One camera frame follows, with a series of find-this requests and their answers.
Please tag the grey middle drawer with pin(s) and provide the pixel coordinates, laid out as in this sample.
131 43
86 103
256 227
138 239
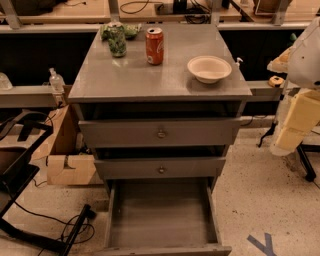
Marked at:
160 167

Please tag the clear plastic bottle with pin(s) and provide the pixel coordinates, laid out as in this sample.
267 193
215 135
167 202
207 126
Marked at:
56 81

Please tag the white pump bottle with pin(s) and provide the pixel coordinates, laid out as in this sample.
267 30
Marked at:
239 62

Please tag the grey open bottom drawer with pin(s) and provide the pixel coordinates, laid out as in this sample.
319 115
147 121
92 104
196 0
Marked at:
162 217

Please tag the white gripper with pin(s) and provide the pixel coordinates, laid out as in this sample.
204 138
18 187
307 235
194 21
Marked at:
306 63

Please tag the grey drawer cabinet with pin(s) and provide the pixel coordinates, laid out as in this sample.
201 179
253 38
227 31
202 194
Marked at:
129 88

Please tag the black metal stand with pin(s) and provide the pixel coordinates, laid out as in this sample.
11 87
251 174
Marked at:
16 173

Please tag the cardboard box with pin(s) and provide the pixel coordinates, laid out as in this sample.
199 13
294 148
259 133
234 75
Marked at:
65 164

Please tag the orange soda can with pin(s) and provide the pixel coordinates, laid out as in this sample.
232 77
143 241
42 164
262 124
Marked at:
154 45

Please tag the grey top drawer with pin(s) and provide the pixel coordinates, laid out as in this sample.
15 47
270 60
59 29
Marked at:
159 132

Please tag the black bar on floor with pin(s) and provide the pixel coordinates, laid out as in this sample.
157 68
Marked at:
302 150

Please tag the white paper bowl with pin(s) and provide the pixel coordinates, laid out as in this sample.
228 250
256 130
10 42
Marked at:
209 69

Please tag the reacher grabber tool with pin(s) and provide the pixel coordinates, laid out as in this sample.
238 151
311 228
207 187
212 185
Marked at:
268 133

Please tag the green chip bag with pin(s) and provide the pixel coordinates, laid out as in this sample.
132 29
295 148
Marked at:
130 31

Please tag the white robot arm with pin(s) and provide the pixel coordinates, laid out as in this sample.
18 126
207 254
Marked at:
301 61

